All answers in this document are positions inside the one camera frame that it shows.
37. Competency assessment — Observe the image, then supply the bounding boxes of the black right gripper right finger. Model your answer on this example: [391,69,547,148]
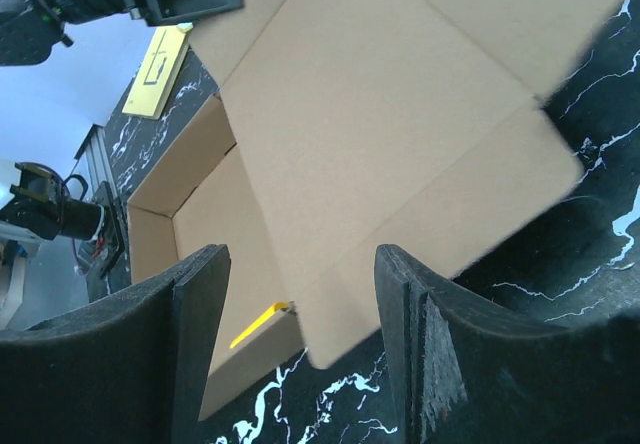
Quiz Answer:
[374,244,639,443]

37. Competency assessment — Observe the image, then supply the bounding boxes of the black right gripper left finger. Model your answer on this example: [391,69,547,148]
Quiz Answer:
[1,245,230,443]

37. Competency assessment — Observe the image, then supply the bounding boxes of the small yellow cylinder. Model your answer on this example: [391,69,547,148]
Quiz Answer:
[229,301,293,349]

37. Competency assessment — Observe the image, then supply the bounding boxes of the brown cardboard box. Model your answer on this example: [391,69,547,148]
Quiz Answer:
[128,0,620,420]

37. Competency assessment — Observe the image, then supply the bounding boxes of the yellow notebook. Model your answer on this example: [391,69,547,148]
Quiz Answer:
[122,23,193,120]

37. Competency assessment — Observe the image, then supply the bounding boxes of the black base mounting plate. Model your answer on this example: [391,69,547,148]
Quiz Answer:
[72,181,125,280]

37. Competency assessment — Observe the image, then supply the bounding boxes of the aluminium rail frame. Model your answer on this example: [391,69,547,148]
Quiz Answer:
[71,125,115,200]

